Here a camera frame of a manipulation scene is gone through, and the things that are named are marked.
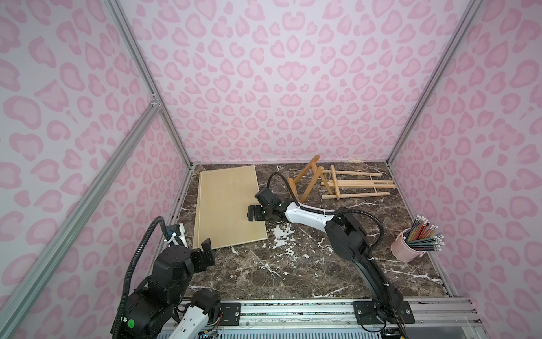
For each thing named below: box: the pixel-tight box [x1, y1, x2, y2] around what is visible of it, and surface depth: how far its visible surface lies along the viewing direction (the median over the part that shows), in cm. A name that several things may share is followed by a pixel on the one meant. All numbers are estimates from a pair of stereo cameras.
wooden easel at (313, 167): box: [287, 154, 334, 204], surface depth 93 cm
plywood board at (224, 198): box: [192, 165, 269, 250], surface depth 103 cm
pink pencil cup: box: [390, 228, 427, 263], surface depth 81 cm
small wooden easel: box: [320, 164, 396, 200], surface depth 112 cm
